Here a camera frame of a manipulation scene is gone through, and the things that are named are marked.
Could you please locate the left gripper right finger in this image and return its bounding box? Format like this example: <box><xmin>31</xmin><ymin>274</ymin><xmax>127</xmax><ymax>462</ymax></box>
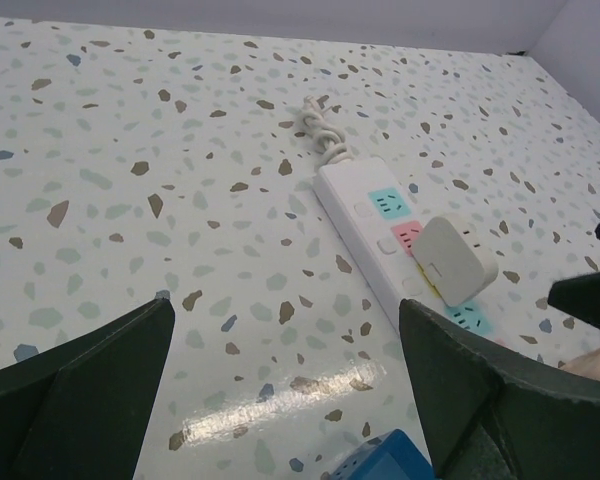
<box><xmin>399</xmin><ymin>299</ymin><xmax>600</xmax><ymax>479</ymax></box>

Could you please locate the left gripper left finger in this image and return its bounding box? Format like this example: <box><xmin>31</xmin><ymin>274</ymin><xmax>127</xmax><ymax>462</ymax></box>
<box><xmin>0</xmin><ymin>298</ymin><xmax>175</xmax><ymax>479</ymax></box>

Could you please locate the blue cube socket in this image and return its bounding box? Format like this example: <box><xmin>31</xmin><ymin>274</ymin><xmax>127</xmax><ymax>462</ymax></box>
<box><xmin>326</xmin><ymin>429</ymin><xmax>435</xmax><ymax>480</ymax></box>

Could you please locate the white plug adapter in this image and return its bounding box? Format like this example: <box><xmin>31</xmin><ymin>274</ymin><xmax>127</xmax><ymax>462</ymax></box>
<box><xmin>411</xmin><ymin>213</ymin><xmax>499</xmax><ymax>307</ymax></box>

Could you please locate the white power strip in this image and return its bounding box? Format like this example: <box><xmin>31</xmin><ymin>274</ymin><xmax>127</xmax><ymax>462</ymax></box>
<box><xmin>313</xmin><ymin>157</ymin><xmax>509</xmax><ymax>346</ymax></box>

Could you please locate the white coiled power cord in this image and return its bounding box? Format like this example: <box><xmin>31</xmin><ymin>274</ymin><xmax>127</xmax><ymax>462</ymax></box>
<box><xmin>295</xmin><ymin>94</ymin><xmax>354</xmax><ymax>167</ymax></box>

